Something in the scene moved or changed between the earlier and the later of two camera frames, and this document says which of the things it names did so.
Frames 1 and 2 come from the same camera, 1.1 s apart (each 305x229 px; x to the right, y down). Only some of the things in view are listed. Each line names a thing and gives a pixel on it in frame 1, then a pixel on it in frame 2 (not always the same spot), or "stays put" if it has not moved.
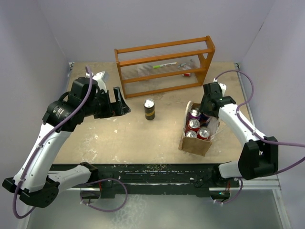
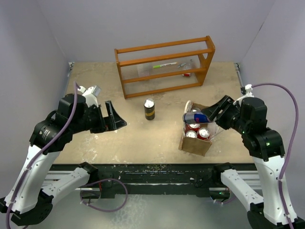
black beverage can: x=149 y=106 stays put
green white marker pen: x=155 y=66 stays put
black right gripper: x=203 y=107 → x=212 y=111
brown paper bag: x=194 y=145 stays put
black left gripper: x=108 y=112 → x=112 y=122
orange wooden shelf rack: x=156 y=67 stays put
